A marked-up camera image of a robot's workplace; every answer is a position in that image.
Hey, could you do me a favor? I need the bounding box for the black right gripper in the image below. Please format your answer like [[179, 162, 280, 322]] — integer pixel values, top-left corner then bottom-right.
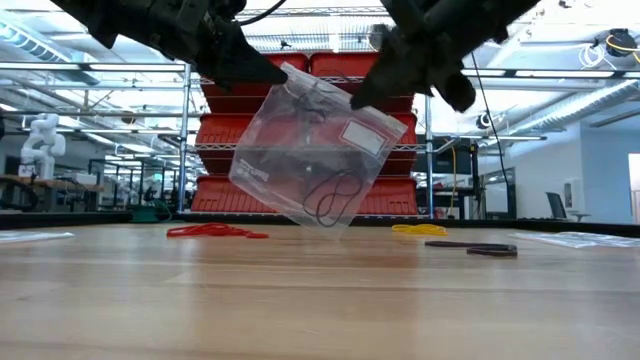
[[349, 24, 476, 114]]

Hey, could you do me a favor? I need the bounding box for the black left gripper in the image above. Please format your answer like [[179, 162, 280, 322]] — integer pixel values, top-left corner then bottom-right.
[[154, 0, 289, 94]]

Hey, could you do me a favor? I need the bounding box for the clear plastic zip bag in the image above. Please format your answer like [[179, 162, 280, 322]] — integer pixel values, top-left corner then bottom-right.
[[228, 62, 409, 239], [508, 230, 640, 250], [0, 230, 75, 245]]

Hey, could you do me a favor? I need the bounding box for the yellow rubber band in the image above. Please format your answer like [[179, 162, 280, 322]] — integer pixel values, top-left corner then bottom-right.
[[391, 223, 436, 235], [407, 224, 449, 237], [399, 227, 446, 237]]

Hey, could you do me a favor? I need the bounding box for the red plastic bin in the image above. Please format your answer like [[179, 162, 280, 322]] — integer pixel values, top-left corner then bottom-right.
[[307, 175, 420, 216], [307, 112, 419, 176], [309, 50, 419, 114], [200, 52, 310, 114], [195, 112, 309, 176], [191, 175, 309, 215]]

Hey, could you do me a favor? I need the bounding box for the grey round fan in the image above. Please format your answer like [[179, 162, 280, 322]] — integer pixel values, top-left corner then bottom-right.
[[367, 23, 386, 52]]

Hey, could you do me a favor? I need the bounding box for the black framed screen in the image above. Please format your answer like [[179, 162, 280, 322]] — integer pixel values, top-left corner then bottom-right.
[[480, 167, 519, 220]]

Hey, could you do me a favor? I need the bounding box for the black office chair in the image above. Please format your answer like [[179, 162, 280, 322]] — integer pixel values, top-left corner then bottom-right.
[[544, 191, 571, 222]]

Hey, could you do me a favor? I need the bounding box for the wooden background desk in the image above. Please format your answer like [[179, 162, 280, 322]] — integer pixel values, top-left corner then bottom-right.
[[0, 173, 106, 212]]

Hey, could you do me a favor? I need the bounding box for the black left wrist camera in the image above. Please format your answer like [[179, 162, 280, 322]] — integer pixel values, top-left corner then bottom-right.
[[212, 0, 249, 24]]

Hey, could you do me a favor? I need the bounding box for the black left camera cable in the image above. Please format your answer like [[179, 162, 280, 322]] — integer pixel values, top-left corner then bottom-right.
[[237, 0, 290, 26]]

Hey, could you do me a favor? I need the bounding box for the chrome wire shelf rack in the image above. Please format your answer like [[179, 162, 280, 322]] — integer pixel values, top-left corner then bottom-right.
[[177, 4, 436, 221]]

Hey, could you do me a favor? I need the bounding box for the black hanging cable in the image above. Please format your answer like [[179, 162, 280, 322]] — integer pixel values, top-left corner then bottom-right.
[[469, 49, 512, 199]]

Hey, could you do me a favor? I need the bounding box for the white coiled ceiling cable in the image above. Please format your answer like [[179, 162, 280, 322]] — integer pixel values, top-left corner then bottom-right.
[[578, 43, 607, 70]]

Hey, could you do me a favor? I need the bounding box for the black ceiling cord reel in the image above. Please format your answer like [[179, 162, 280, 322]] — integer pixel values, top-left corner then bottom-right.
[[604, 27, 640, 59]]

